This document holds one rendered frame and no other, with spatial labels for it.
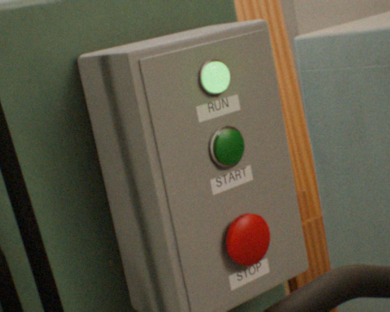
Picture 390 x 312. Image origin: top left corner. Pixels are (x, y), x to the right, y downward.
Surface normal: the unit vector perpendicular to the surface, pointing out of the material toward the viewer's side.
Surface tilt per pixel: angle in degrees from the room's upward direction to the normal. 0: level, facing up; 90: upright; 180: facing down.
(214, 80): 91
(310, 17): 90
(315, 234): 87
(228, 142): 87
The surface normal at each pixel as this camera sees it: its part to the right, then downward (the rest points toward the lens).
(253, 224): 0.56, -0.10
